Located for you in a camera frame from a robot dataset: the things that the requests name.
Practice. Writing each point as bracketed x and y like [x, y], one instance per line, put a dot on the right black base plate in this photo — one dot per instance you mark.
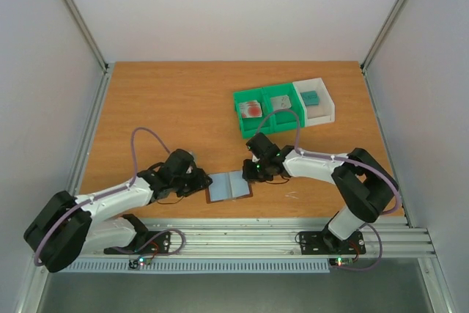
[311, 241]

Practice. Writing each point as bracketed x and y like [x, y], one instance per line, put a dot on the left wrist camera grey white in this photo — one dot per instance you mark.
[192, 163]

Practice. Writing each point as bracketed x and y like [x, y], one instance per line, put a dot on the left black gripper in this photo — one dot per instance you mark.
[200, 182]

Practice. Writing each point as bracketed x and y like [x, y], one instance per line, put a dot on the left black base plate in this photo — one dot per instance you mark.
[161, 243]

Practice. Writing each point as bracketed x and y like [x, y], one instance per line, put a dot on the teal card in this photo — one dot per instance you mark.
[310, 98]

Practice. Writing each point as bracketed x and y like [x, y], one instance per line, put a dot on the green double bin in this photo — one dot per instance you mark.
[276, 123]

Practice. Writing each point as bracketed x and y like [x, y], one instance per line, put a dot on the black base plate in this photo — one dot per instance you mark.
[161, 243]
[311, 241]

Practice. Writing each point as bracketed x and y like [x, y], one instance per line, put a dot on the right controller board with leds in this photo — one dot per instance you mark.
[340, 261]

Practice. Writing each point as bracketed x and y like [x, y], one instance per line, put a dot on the left aluminium upright profile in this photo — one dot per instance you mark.
[86, 33]

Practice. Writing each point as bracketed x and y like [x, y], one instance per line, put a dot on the brown leather card holder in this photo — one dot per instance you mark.
[228, 186]

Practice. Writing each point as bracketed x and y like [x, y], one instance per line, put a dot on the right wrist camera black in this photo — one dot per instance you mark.
[261, 147]

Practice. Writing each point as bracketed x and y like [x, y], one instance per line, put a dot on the grey card in bin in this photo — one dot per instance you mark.
[280, 102]

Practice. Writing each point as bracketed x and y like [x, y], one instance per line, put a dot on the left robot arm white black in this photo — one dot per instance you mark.
[69, 226]

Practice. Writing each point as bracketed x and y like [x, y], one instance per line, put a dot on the left controller board with leds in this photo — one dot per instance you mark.
[141, 263]

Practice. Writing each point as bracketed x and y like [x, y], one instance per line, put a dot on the red white card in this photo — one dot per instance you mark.
[251, 113]

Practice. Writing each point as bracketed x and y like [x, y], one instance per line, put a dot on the aluminium front rail frame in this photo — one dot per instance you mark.
[275, 237]

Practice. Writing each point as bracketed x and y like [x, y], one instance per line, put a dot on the aluminium upright profile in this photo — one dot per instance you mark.
[86, 33]
[389, 22]

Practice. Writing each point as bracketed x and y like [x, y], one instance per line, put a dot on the blue slotted cable duct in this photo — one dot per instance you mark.
[199, 266]

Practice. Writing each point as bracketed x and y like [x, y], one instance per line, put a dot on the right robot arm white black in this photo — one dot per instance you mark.
[367, 189]

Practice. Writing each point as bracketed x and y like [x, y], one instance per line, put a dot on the right aluminium upright profile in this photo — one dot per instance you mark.
[389, 22]

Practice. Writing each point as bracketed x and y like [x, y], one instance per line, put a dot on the controller board with leds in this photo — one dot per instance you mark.
[141, 263]
[340, 261]

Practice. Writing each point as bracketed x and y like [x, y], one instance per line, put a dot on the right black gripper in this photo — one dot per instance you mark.
[249, 171]

